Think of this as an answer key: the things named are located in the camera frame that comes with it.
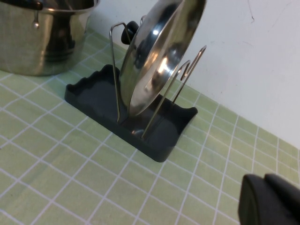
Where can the steel lid with black knob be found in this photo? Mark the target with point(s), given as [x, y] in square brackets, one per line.
[154, 58]

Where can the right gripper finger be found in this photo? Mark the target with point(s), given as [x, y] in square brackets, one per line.
[272, 201]

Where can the stainless steel cooking pot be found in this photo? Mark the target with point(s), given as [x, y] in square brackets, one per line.
[35, 47]

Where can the green checkered tablecloth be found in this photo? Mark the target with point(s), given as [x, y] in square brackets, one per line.
[70, 187]

